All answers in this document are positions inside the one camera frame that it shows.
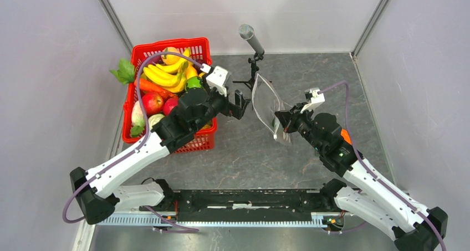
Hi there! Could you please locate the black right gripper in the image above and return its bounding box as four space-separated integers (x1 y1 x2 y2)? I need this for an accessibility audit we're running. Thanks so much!
275 102 324 153

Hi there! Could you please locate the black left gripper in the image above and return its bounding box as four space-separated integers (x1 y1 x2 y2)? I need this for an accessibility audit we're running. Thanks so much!
192 74 251 132

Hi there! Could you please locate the clear dotted zip bag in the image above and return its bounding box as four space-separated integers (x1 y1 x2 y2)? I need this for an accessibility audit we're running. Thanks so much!
252 73 292 146

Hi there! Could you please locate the red toy apple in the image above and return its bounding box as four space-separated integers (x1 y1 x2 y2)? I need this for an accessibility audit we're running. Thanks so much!
162 97 178 116
142 92 165 116

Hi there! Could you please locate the green toy watermelon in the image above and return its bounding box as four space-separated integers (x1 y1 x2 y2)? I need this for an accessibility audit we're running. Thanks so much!
185 76 203 91

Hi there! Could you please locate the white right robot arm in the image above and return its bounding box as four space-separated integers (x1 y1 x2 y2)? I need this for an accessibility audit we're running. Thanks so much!
275 107 448 250

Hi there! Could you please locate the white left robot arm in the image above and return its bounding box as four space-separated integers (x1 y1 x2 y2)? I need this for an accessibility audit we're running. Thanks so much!
63 88 250 225

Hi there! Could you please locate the red plastic basket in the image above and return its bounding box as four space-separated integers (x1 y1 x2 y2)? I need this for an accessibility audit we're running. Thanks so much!
122 37 217 153

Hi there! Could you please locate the orange tape roll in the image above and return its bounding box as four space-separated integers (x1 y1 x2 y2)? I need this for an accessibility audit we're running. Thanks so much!
340 129 352 145

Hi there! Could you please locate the yellow banana bunch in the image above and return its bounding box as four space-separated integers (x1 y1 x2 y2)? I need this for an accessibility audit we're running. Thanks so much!
143 57 192 94

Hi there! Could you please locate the silver microphone on stand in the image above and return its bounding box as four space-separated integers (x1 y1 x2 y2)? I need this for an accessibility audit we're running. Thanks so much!
232 24 273 92

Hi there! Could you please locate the yellow peach with leaf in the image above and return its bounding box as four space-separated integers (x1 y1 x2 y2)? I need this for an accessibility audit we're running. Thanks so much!
161 47 181 65

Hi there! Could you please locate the orange toy carrot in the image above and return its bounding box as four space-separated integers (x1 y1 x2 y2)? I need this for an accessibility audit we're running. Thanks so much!
134 79 176 100

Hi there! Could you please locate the green lettuce leaf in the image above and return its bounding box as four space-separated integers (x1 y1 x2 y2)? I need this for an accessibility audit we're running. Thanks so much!
109 58 136 85

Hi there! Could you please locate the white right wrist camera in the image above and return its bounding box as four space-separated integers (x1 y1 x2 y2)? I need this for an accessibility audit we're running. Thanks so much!
300 88 325 113

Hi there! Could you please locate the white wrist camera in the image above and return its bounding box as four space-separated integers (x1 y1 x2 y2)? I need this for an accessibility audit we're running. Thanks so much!
201 64 231 97
300 88 325 113

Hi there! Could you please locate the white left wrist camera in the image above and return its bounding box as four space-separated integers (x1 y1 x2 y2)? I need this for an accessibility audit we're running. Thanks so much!
201 64 231 97

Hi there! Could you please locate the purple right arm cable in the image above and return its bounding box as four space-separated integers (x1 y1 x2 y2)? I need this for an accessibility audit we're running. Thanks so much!
318 81 448 251

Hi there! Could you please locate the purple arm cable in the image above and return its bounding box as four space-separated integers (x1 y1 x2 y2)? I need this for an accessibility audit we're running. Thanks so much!
62 51 206 224
318 81 448 251

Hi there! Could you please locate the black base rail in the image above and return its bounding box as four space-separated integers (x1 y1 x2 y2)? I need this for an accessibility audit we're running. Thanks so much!
153 189 342 222

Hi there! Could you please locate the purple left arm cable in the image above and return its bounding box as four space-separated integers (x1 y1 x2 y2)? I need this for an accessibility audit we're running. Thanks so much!
62 51 206 224

